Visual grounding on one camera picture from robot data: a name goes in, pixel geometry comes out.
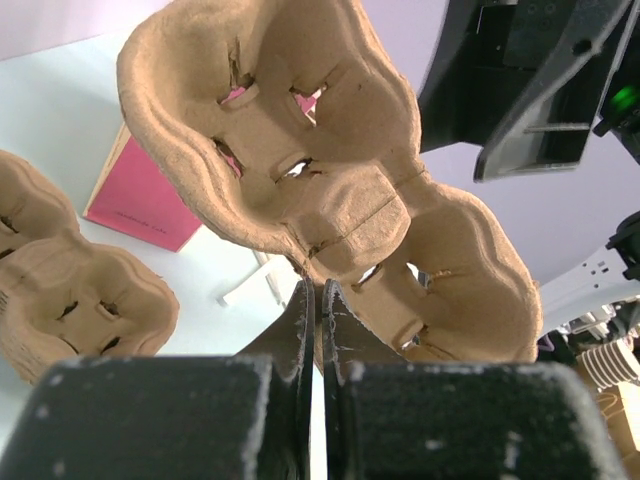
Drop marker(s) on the pink kraft paper bag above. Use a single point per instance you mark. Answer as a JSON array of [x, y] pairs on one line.
[[133, 197]]

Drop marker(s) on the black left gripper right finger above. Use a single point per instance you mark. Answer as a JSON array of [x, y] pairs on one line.
[[387, 418]]

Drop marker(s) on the single brown pulp cup carrier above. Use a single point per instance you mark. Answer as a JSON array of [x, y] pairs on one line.
[[285, 128]]

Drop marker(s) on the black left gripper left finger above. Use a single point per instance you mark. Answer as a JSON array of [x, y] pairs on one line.
[[245, 416]]

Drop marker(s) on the brown pulp cup carrier stack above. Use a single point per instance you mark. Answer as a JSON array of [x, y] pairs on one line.
[[63, 296]]

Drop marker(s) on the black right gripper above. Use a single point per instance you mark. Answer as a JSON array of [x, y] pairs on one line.
[[523, 78]]

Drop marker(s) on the stack of brown paper cups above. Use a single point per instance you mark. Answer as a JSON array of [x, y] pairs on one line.
[[608, 365]]

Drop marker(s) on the pile of white wrapped straws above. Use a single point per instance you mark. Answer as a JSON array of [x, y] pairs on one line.
[[270, 266]]

